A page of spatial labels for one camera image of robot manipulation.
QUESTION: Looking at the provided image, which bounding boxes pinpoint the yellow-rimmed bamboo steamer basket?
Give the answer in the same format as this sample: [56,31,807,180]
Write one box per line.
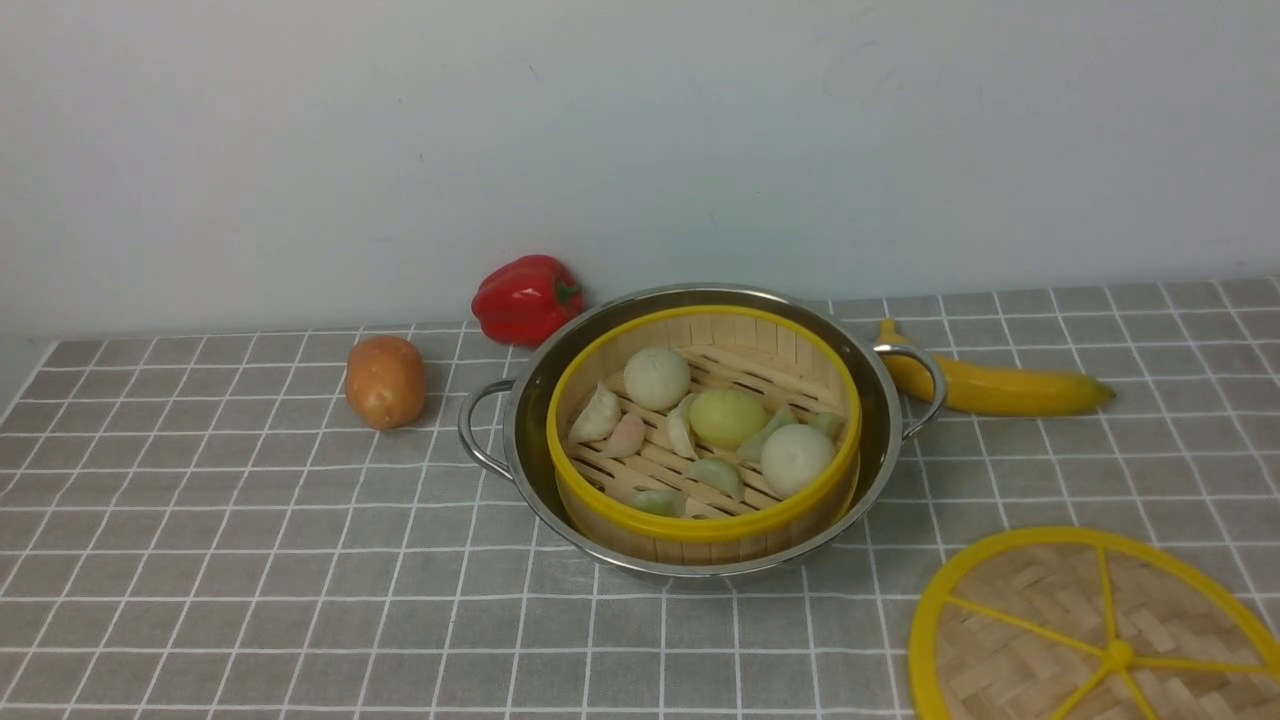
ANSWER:
[547,304,861,566]

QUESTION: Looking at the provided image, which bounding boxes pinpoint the woven bamboo steamer lid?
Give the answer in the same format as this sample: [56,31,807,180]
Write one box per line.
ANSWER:
[908,527,1279,719]

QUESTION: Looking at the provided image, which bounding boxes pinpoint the stainless steel pot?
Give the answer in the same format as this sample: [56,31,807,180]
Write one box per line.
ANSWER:
[457,283,942,585]

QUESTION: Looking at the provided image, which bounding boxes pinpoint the white round bun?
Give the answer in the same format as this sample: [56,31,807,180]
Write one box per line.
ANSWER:
[623,347,691,413]
[759,424,835,498]

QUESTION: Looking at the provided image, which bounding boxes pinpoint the white dumpling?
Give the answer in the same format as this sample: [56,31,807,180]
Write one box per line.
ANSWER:
[568,382,622,445]
[666,393,699,461]

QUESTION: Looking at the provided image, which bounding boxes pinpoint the pink dumpling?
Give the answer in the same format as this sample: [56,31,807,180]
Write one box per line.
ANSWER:
[602,413,646,459]

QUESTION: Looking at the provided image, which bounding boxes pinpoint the yellow-green round bun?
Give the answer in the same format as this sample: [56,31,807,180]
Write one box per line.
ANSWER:
[689,388,771,451]

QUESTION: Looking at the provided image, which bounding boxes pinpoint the red bell pepper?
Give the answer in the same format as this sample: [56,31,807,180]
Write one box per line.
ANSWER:
[471,254,585,348]

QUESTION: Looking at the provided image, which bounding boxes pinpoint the pale green dumpling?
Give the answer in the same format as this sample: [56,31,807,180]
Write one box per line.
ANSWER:
[736,405,845,464]

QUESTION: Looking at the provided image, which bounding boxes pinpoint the brown potato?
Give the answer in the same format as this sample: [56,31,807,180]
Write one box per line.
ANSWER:
[344,334,428,432]

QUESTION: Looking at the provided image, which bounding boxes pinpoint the yellow banana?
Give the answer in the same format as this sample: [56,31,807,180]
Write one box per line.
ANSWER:
[877,318,1117,416]

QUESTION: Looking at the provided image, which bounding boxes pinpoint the grey checked tablecloth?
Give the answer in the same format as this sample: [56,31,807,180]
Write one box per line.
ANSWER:
[1,277,1277,719]

